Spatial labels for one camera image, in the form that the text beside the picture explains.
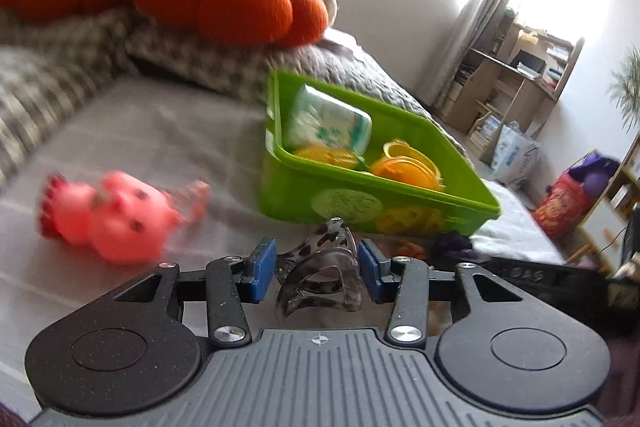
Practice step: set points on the green plastic bin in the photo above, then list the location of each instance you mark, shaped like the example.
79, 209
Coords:
290, 192

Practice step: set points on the pink rubber chick toy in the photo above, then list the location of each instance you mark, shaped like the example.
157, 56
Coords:
120, 217

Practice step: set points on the toy corn cob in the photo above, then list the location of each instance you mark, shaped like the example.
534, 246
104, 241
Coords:
325, 154

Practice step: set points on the clear cotton swab jar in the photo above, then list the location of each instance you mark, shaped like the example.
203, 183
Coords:
327, 122

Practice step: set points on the white paper booklet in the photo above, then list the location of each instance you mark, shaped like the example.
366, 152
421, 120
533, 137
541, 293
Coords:
345, 44

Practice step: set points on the white plush toy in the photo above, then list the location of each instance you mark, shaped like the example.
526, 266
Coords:
328, 7

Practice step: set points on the white shelf unit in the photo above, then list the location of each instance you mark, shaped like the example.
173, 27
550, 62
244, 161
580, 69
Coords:
607, 217

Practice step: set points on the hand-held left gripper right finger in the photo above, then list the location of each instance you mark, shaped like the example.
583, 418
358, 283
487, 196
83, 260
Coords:
372, 269

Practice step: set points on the red printed bag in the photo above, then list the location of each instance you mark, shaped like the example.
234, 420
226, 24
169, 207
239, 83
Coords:
565, 207

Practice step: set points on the grey grid bed sheet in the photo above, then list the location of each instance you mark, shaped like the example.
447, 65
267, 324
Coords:
175, 142

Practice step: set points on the grey checked pillow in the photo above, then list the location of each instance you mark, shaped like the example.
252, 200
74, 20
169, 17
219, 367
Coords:
200, 62

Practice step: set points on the purple toy grape bunch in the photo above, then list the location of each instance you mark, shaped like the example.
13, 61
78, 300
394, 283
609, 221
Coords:
452, 243

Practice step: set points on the white shopping bag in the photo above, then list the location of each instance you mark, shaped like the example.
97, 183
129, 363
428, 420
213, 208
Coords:
515, 154

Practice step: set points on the orange plastic toy lid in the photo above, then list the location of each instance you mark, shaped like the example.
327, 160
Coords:
402, 172

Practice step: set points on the white curtain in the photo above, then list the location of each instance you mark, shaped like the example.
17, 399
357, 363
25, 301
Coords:
480, 7

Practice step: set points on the small orange toy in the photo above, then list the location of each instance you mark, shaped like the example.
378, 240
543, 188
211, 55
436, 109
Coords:
411, 250

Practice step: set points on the grey checked quilt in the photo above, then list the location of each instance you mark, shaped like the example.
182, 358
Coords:
50, 72

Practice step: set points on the wooden desk shelf unit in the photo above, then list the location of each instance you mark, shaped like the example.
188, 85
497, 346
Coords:
510, 82

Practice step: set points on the leopard print hair claw clip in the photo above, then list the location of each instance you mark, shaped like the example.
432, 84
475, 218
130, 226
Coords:
345, 267

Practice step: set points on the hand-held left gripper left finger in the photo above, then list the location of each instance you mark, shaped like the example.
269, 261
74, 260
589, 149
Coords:
262, 269

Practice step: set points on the purple plush toy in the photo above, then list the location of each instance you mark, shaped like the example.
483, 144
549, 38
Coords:
595, 168

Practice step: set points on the yellow toy pot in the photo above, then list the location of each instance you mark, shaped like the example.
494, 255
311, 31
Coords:
410, 150

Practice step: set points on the green potted plant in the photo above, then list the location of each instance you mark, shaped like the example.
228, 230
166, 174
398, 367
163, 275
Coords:
627, 89

